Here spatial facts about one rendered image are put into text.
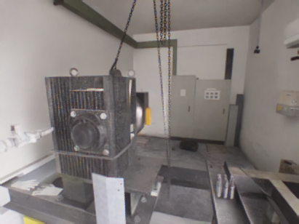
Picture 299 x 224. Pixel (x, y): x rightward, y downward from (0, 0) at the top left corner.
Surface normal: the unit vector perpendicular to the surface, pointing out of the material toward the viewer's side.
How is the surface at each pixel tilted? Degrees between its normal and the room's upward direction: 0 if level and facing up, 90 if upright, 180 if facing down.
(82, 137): 90
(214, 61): 90
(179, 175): 90
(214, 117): 90
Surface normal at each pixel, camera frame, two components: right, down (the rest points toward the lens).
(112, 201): -0.05, 0.19
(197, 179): -0.27, 0.18
